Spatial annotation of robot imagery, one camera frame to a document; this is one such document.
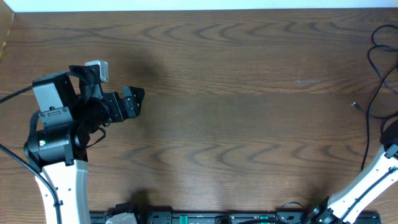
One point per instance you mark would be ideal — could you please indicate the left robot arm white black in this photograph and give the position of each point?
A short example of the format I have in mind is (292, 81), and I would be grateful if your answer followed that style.
(72, 107)

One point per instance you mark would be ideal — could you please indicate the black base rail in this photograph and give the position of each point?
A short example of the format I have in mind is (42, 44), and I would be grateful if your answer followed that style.
(125, 212)

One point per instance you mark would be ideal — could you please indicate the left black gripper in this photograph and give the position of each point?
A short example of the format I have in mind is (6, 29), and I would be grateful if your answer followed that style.
(135, 104)

